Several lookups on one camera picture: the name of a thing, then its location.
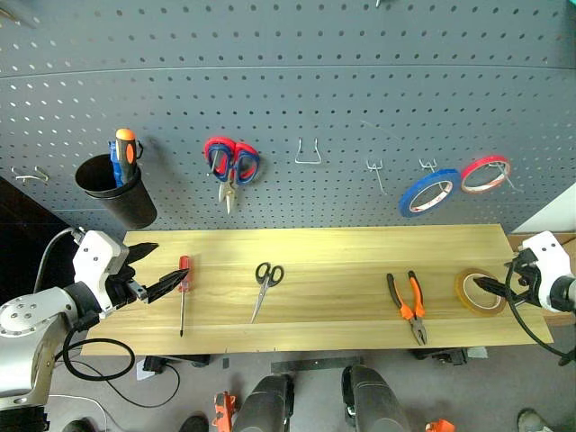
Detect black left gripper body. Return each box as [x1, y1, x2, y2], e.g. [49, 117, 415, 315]
[104, 264, 149, 312]

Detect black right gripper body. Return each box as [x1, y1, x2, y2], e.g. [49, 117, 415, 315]
[505, 248, 542, 308]

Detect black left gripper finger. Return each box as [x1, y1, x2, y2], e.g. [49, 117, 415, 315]
[126, 242, 160, 267]
[145, 267, 191, 304]

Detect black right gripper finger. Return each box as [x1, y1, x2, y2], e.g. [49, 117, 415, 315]
[472, 276, 512, 299]

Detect grey metal pegboard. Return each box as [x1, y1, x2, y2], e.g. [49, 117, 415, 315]
[0, 0, 576, 242]

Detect tan tape roll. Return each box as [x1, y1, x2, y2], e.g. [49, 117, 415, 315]
[454, 267, 509, 317]

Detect brown cardboard box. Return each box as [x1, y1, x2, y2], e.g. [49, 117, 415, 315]
[507, 231, 576, 325]

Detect black plastic cup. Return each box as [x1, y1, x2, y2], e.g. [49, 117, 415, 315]
[74, 153, 158, 230]

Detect orange black pliers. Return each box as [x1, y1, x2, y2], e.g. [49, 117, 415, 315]
[385, 269, 429, 347]

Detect red tape roll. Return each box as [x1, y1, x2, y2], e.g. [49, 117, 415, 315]
[459, 155, 512, 196]

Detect blue tape roll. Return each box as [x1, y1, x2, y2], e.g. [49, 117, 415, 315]
[397, 168, 463, 220]

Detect grey shoe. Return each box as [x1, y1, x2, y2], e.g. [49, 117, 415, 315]
[517, 408, 555, 432]

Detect dark rounded shape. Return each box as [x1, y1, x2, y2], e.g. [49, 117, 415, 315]
[340, 364, 411, 432]
[232, 373, 296, 432]

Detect grey metal bar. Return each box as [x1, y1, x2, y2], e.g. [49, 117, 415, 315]
[270, 356, 365, 375]

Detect red handled screwdriver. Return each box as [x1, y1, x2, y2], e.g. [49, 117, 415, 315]
[176, 254, 192, 338]

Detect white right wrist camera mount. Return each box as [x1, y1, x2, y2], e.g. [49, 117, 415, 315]
[520, 229, 570, 312]

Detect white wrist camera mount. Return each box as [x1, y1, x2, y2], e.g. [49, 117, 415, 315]
[520, 229, 570, 312]
[71, 229, 131, 313]

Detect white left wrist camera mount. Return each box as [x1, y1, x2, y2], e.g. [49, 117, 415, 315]
[71, 229, 131, 313]

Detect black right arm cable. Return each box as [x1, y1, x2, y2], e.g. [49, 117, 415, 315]
[503, 259, 576, 366]

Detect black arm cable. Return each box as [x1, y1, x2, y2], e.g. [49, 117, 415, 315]
[503, 259, 576, 366]
[53, 309, 137, 383]

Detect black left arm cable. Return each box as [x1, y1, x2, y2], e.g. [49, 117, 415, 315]
[53, 309, 137, 383]

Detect grey left wrist cable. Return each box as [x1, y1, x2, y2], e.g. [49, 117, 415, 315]
[32, 226, 87, 294]

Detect blue handled tool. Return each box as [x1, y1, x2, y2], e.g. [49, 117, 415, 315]
[107, 139, 125, 189]

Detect black handled scissors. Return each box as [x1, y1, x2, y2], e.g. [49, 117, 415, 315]
[249, 261, 285, 325]

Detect thin black floor cable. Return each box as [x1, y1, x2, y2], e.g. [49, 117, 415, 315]
[67, 358, 182, 410]

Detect white floor cable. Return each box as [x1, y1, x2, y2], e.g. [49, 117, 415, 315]
[44, 394, 110, 432]

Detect red blue handled snips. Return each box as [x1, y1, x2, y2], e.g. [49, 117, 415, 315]
[202, 136, 262, 216]

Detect wide wire pegboard hook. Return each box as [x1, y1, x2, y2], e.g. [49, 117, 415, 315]
[293, 137, 323, 166]

